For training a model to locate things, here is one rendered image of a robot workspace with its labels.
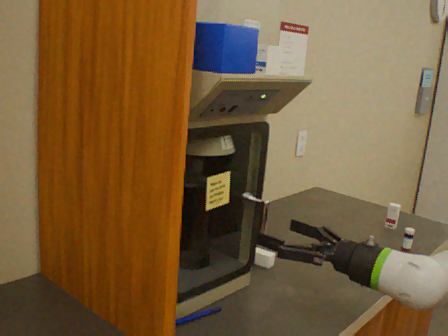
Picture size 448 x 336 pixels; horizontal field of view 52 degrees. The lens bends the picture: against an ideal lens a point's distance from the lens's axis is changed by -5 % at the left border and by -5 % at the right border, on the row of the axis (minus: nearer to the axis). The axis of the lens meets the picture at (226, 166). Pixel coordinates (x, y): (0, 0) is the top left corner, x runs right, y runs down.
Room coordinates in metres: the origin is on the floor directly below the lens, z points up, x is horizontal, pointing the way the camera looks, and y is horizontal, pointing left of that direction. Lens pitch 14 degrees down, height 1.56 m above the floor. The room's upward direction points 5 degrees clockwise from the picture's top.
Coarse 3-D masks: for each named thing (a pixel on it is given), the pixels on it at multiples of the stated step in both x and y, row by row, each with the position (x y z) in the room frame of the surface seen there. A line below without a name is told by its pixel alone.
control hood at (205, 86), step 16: (192, 80) 0.90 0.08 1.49; (208, 80) 0.88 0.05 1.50; (224, 80) 0.87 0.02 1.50; (240, 80) 0.90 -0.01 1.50; (256, 80) 0.94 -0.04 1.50; (272, 80) 0.98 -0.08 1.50; (288, 80) 1.03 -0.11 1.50; (304, 80) 1.08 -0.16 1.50; (192, 96) 0.90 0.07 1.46; (208, 96) 0.89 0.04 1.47; (288, 96) 1.10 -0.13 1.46; (192, 112) 0.91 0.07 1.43; (272, 112) 1.14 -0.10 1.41
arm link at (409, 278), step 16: (384, 256) 0.88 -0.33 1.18; (400, 256) 0.87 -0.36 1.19; (416, 256) 0.86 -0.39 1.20; (384, 272) 0.85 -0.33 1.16; (400, 272) 0.84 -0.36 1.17; (416, 272) 0.82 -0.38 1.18; (432, 272) 0.81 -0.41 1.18; (384, 288) 0.85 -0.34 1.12; (400, 288) 0.82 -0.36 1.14; (416, 288) 0.80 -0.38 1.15; (432, 288) 0.80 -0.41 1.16; (416, 304) 0.80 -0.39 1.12; (432, 304) 0.80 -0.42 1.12
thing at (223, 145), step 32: (192, 128) 0.96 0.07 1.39; (224, 128) 1.03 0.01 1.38; (256, 128) 1.12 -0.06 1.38; (192, 160) 0.96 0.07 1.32; (224, 160) 1.04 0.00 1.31; (256, 160) 1.13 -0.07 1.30; (192, 192) 0.97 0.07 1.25; (256, 192) 1.14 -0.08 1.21; (192, 224) 0.97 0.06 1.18; (224, 224) 1.06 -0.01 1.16; (256, 224) 1.16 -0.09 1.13; (192, 256) 0.98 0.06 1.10; (224, 256) 1.07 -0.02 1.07; (192, 288) 0.99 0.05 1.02
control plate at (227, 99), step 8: (224, 96) 0.92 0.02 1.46; (232, 96) 0.94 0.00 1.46; (240, 96) 0.96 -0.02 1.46; (248, 96) 0.98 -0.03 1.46; (256, 96) 1.00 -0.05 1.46; (272, 96) 1.05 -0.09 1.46; (216, 104) 0.93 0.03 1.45; (224, 104) 0.95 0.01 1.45; (232, 104) 0.97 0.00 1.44; (240, 104) 0.99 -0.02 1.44; (248, 104) 1.02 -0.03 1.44; (256, 104) 1.04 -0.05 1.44; (264, 104) 1.06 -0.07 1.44; (208, 112) 0.94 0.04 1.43; (216, 112) 0.96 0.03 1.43; (224, 112) 0.98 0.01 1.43; (232, 112) 1.01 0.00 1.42; (240, 112) 1.03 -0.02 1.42; (248, 112) 1.05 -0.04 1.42; (256, 112) 1.08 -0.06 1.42
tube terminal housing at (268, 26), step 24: (216, 0) 1.01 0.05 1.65; (240, 0) 1.06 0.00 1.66; (264, 0) 1.13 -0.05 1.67; (240, 24) 1.07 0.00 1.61; (264, 24) 1.14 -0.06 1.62; (216, 120) 1.03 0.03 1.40; (240, 120) 1.09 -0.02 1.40; (264, 120) 1.17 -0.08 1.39; (216, 288) 1.07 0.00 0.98; (240, 288) 1.15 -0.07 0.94
